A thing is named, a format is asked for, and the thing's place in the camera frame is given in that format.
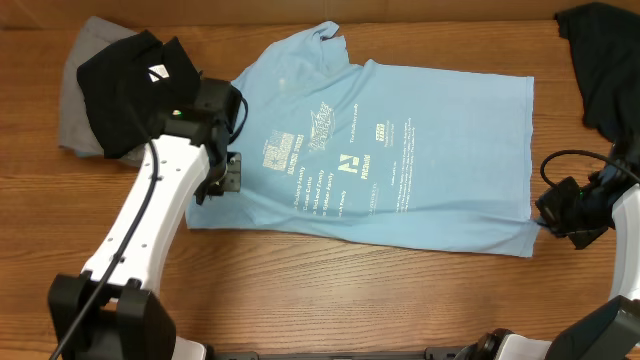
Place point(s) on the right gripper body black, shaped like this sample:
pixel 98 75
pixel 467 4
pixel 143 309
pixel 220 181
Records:
pixel 576 213

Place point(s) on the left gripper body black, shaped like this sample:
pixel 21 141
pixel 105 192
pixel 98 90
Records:
pixel 225 175

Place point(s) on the light blue printed t-shirt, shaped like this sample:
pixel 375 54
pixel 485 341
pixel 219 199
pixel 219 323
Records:
pixel 380 154

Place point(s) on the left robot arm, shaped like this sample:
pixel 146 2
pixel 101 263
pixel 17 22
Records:
pixel 111 310

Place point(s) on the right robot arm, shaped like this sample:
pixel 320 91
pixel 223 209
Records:
pixel 609 201

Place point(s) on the folded black garment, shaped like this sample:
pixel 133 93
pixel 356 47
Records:
pixel 127 84

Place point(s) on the dark garment at right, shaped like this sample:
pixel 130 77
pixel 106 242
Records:
pixel 604 46

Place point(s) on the folded grey garment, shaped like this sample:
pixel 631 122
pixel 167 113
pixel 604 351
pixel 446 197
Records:
pixel 74 131

